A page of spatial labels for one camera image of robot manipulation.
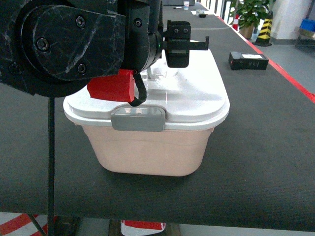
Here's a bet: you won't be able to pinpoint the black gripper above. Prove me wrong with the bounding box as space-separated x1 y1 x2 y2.
162 20 210 68

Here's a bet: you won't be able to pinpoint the white box lid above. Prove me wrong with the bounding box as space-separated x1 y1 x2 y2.
63 50 230 131

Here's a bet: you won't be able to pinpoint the pink plastic storage box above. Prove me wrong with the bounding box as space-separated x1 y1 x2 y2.
64 115 217 177

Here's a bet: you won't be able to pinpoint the black rectangular device box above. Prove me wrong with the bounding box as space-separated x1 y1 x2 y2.
228 52 269 70

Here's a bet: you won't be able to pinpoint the white paper cup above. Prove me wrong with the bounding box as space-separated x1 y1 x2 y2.
183 1 190 10

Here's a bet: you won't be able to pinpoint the red white traffic cone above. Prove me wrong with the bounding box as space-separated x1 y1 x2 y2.
232 14 240 31

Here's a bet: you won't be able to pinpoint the green potted plant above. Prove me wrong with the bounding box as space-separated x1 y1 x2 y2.
230 0 270 39

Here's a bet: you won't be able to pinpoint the yellow black traffic cone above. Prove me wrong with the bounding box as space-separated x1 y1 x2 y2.
253 11 273 47

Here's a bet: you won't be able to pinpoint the far steel rack blue bins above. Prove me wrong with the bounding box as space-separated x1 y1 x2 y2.
294 19 315 47

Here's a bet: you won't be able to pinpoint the red metal frame table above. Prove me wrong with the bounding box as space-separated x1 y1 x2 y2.
191 15 315 102

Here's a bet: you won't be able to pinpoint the black cable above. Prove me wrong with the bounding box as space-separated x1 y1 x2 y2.
47 71 148 236

